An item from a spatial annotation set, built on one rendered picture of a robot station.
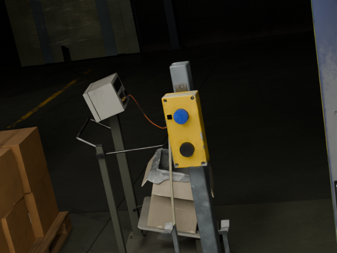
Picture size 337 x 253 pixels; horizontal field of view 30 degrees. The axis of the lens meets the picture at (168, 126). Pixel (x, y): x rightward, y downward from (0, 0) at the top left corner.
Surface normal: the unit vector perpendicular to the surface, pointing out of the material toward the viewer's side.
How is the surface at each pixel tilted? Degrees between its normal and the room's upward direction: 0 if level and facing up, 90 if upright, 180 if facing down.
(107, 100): 90
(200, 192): 90
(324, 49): 90
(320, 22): 90
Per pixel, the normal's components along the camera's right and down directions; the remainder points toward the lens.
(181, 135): -0.24, 0.33
